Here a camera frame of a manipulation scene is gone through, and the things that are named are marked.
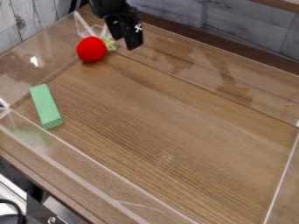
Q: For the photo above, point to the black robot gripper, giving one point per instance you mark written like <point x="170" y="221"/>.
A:
<point x="125" y="26"/>

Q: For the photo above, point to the red strawberry toy fruit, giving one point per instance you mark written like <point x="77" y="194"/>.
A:
<point x="93" y="49"/>

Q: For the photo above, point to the green rectangular block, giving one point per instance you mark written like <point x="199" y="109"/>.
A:
<point x="46" y="106"/>

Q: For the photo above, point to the clear acrylic tray wall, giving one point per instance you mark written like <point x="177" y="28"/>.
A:
<point x="178" y="131"/>

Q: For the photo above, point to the black metal bracket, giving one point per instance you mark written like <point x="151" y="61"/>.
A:
<point x="38" y="213"/>

